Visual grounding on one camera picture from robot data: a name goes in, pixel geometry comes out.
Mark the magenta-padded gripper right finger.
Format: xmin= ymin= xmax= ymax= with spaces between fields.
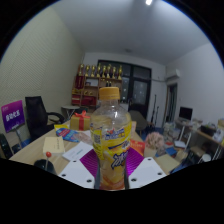
xmin=125 ymin=147 xmax=167 ymax=190

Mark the white wall air conditioner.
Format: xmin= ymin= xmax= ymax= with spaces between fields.
xmin=165 ymin=68 xmax=181 ymax=82

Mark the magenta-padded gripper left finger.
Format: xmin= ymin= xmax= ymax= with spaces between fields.
xmin=58 ymin=148 xmax=102 ymax=190

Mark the pale yellow notepad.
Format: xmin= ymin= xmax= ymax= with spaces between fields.
xmin=42 ymin=136 xmax=66 ymax=155

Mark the yellow-labelled drink bottle orange cap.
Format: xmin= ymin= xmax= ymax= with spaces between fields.
xmin=89 ymin=86 xmax=133 ymax=192

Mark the yellow gift box red ribbon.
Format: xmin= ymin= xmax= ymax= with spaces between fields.
xmin=69 ymin=110 xmax=92 ymax=132

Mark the black computer monitor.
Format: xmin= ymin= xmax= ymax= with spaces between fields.
xmin=178 ymin=106 xmax=194 ymax=122

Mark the small round white table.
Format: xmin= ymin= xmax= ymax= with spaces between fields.
xmin=60 ymin=105 xmax=81 ymax=118

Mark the blue brochure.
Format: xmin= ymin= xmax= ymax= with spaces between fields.
xmin=54 ymin=127 xmax=81 ymax=144

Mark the wooden shelf unit with trophies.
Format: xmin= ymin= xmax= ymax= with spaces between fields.
xmin=70 ymin=63 xmax=124 ymax=108

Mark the wooden wall desk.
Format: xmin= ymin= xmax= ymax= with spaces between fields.
xmin=193 ymin=126 xmax=224 ymax=161

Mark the purple sign board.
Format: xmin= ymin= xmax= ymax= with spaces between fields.
xmin=0 ymin=99 xmax=26 ymax=134

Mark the black office chair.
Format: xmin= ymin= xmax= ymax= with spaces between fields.
xmin=24 ymin=95 xmax=66 ymax=141

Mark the black mug with dots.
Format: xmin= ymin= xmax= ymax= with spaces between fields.
xmin=33 ymin=151 xmax=58 ymax=176

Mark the orange snack packet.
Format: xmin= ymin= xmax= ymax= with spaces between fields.
xmin=129 ymin=138 xmax=147 ymax=158

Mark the dark glass double door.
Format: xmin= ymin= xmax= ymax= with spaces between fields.
xmin=97 ymin=59 xmax=153 ymax=119

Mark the white paper sheet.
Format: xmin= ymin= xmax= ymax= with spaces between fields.
xmin=62 ymin=141 xmax=94 ymax=162

